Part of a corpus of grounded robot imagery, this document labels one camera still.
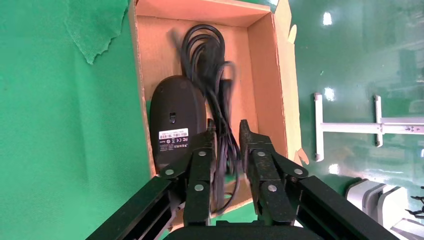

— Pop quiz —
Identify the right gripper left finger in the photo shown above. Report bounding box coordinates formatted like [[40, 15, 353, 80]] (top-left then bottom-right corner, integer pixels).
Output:
[[86, 119, 218, 240]]

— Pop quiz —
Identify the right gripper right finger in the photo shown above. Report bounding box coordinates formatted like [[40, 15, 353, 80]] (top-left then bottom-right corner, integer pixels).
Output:
[[239, 119, 398, 240]]

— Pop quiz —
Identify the thin black usb cable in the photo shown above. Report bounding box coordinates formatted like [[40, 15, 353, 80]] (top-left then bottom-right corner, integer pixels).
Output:
[[149, 23, 244, 215]]

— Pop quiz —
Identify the open brown cardboard box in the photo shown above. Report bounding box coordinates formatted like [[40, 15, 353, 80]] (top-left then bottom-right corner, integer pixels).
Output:
[[127, 0, 311, 231]]

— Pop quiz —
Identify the white standing desk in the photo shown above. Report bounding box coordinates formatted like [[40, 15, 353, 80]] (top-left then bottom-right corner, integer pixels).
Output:
[[312, 92, 424, 163]]

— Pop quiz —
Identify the white wheeled robot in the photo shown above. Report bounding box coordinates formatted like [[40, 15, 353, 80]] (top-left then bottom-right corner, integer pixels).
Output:
[[346, 178, 424, 240]]

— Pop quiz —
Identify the green table cloth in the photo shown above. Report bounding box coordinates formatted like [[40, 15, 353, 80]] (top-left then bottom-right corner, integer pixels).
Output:
[[0, 0, 279, 240]]

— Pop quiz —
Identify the small black robot gripper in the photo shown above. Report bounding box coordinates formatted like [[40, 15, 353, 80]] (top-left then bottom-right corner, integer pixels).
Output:
[[405, 195, 424, 220]]

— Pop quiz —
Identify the torn loose green cloth piece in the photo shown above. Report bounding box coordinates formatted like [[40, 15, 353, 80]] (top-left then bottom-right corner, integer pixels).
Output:
[[63, 0, 130, 65]]

